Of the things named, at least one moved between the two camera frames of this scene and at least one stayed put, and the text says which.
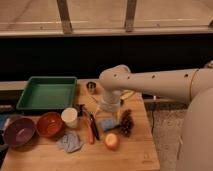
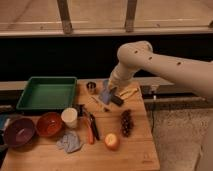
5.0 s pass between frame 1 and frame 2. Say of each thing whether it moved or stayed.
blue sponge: moved
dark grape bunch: stayed
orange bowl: stayed
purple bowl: stayed
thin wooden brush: stayed
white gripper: moved
